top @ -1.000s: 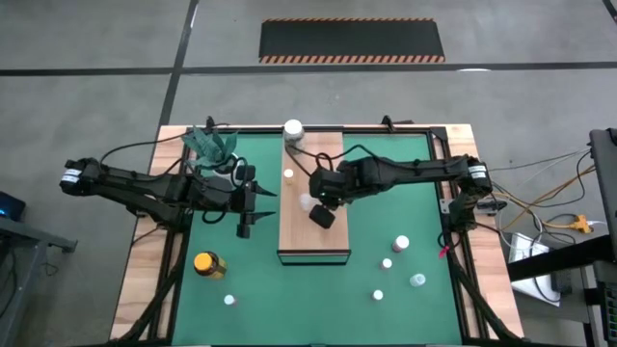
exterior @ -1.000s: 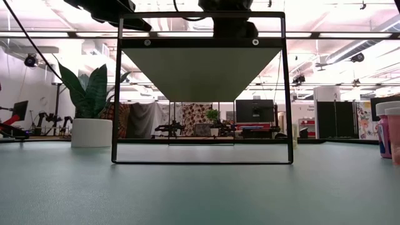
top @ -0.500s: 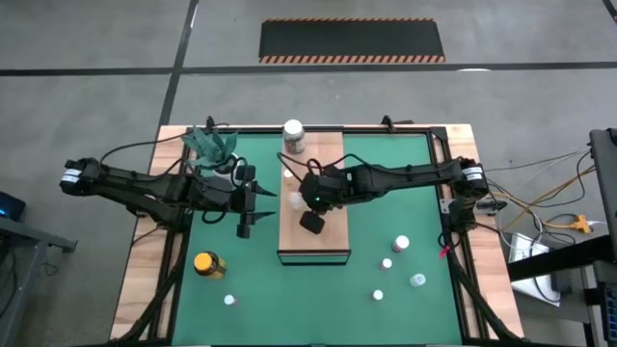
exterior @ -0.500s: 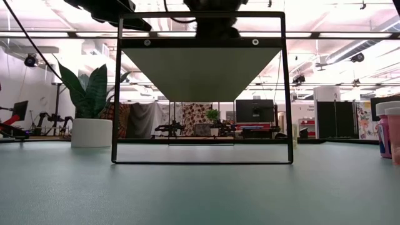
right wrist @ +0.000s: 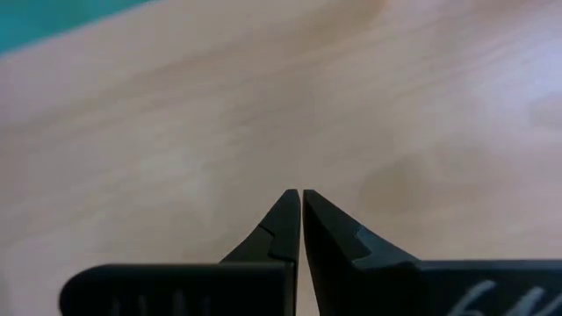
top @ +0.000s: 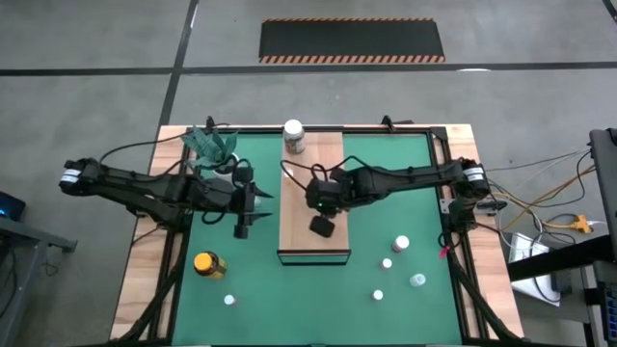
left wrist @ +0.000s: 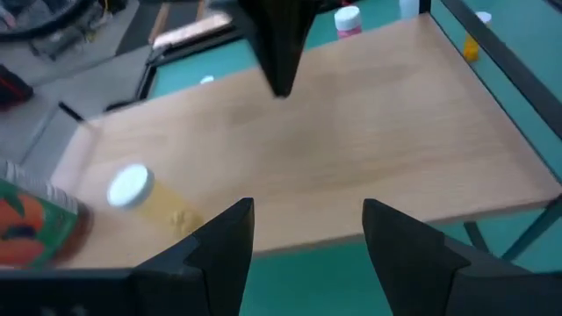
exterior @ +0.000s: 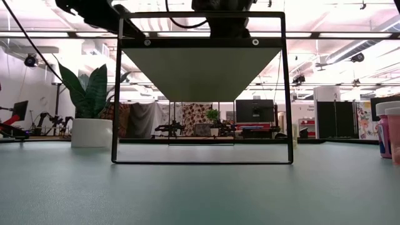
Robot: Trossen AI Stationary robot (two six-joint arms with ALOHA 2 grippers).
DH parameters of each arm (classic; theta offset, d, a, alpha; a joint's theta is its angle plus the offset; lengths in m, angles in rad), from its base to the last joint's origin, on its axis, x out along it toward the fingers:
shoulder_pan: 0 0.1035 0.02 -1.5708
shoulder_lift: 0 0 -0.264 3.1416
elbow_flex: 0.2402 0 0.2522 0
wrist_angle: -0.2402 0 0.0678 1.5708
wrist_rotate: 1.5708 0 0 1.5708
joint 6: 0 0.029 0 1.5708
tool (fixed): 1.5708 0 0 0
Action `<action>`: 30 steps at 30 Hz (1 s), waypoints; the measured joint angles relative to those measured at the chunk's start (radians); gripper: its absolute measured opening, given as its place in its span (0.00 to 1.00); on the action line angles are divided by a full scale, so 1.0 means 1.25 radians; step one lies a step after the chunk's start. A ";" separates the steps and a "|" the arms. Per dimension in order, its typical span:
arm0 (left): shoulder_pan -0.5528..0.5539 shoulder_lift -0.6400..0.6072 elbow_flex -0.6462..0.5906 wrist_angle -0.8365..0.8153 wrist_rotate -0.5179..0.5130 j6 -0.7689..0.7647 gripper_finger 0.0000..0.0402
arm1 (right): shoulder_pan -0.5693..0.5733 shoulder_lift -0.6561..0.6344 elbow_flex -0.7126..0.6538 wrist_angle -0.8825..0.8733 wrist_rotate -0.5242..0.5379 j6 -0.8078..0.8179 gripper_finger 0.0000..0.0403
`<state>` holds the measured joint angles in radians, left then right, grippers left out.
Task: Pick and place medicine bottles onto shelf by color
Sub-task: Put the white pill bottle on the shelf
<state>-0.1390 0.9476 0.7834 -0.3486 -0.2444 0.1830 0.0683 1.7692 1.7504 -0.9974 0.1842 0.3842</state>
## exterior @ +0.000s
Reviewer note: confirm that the pink bottle white cap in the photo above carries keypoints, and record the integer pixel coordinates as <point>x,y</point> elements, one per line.
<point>383,137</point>

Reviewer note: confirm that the black computer monitor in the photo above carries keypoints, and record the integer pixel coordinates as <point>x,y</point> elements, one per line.
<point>20,109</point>
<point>373,109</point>
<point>254,109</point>

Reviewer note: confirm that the colourful floral curtain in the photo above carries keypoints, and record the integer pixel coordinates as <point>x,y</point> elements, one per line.
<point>364,122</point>

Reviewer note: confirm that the black table frame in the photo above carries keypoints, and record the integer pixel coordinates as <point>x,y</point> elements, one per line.
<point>328,141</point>

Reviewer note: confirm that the black background robot arm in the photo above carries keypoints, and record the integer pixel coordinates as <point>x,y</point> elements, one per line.
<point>170,128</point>

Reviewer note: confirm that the brown floral tapestry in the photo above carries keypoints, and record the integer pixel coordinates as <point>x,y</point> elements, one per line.
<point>195,114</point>

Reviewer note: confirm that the gray draped cloth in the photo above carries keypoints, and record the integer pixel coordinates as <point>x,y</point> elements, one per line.
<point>145,120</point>

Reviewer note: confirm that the red background workbench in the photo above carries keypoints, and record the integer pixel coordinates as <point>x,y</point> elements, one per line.
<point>253,126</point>

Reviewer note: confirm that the green table mat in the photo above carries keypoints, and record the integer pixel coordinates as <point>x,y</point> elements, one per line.
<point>200,193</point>

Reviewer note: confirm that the orange patterned tapestry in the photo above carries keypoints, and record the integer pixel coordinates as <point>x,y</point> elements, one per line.
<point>124,122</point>

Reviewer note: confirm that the white box on cabinet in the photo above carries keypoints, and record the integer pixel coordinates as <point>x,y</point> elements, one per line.
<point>326,93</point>

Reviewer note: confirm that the black cabinet partition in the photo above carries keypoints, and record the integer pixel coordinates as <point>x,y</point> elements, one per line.
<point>336,120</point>

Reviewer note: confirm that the black ceiling camera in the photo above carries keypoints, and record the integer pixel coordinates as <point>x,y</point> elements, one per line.
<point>357,57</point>
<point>30,61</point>

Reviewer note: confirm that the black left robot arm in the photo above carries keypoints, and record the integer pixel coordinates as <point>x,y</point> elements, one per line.
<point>100,15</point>

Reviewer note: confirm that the storage rack with red bins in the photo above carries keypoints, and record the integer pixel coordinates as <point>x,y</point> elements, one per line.
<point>307,122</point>

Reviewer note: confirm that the pink container with lid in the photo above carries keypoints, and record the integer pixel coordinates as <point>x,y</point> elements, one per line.
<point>395,140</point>

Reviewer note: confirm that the black ceiling light fixture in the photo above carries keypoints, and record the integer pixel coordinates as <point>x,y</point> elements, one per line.
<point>299,79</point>

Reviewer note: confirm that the snake plant in white pot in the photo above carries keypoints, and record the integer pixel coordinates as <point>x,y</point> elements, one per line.
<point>92,132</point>

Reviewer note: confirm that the small green plant white pot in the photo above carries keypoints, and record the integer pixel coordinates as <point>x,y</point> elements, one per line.
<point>214,132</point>

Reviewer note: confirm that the silver ventilation duct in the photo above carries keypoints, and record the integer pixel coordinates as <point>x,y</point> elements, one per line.
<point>359,47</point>

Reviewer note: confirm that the red and black device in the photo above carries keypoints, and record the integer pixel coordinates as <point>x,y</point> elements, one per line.
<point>12,120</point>

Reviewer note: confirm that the black background robot arms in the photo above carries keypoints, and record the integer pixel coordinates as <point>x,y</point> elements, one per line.
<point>56,120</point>

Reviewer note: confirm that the wooden shelf black metal frame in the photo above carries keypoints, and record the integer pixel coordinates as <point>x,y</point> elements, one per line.
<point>203,75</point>

